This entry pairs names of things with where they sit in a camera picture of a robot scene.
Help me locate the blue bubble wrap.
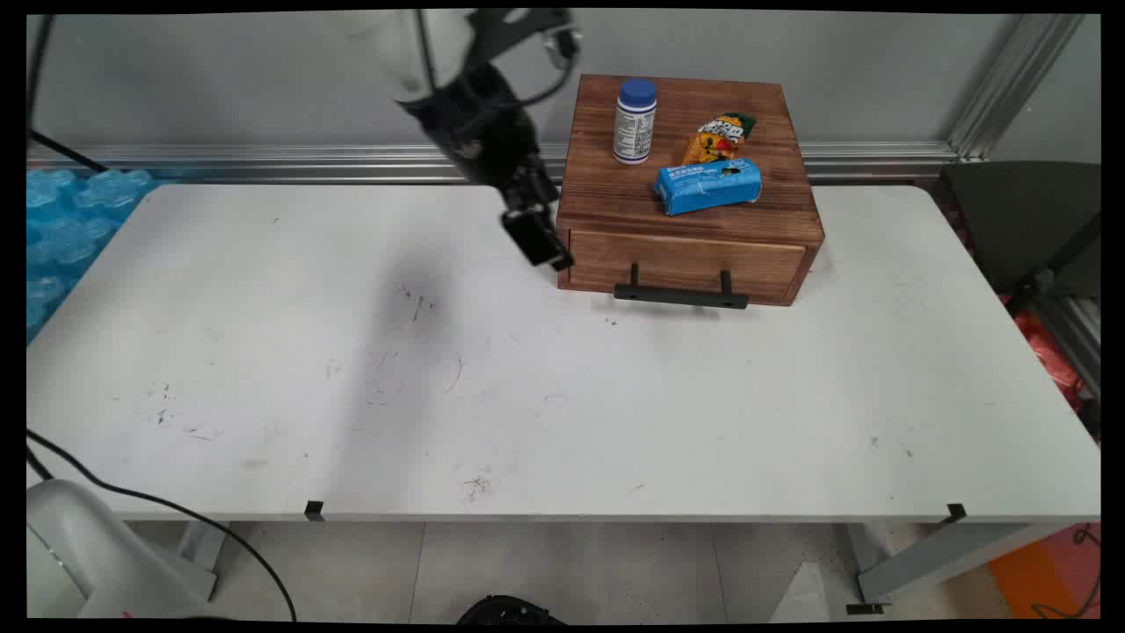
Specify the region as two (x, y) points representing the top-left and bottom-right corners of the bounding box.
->
(26, 169), (161, 344)

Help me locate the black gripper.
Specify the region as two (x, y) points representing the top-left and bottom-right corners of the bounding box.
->
(400, 63), (574, 270)

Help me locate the brown wooden drawer cabinet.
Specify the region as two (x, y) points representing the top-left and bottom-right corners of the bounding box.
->
(556, 74), (825, 307)

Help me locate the black floor cable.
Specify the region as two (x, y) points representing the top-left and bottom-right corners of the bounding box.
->
(26, 429), (298, 622)

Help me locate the aluminium frame post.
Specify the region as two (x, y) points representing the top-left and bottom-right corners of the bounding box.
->
(945, 13), (1086, 162)

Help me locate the black chair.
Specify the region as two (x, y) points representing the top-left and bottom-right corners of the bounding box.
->
(932, 161), (1101, 317)

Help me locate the thin black cable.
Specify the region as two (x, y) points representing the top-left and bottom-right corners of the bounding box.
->
(1033, 525), (1101, 618)

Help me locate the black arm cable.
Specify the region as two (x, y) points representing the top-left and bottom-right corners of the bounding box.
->
(26, 16), (111, 173)

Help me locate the white bottle with blue cap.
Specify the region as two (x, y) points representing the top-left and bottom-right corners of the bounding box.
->
(613, 78), (658, 165)

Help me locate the blue snack pack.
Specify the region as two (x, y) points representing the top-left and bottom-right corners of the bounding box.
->
(653, 158), (763, 217)

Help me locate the aluminium frame bar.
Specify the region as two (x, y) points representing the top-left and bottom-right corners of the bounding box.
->
(1033, 295), (1101, 397)

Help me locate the black round floor object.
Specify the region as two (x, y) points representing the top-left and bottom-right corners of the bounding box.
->
(457, 595), (568, 625)

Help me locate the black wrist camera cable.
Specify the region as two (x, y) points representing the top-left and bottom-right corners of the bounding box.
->
(413, 9), (583, 112)

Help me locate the red plastic bag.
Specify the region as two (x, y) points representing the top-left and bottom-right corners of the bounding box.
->
(1011, 312), (1086, 414)

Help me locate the orange floor mat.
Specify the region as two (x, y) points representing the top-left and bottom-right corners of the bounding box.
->
(989, 523), (1101, 621)

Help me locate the wooden drawer with black handle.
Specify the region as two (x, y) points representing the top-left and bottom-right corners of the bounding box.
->
(568, 230), (809, 310)

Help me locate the aluminium frame rail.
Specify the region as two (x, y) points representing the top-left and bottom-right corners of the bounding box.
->
(26, 143), (961, 184)

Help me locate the orange green snack bag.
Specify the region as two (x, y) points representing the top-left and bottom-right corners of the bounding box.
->
(682, 113), (757, 166)

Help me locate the grey table leg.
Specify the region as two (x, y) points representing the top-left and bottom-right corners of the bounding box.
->
(848, 523), (1069, 608)
(176, 521), (231, 603)

